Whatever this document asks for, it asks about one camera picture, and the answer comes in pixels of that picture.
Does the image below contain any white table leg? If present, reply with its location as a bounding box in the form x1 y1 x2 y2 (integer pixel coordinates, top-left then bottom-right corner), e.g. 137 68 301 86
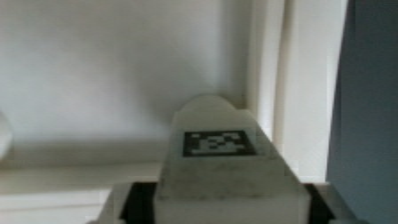
153 95 312 224

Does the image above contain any white square table top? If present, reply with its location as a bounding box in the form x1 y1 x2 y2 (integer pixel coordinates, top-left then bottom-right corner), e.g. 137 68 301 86
0 0 349 224

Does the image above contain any gripper right finger with black tip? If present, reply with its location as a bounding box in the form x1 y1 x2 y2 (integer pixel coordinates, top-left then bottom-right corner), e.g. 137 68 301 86
301 182 370 224

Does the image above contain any gripper left finger with black tip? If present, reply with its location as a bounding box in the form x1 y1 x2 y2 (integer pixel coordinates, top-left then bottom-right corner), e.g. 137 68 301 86
88 181 162 224

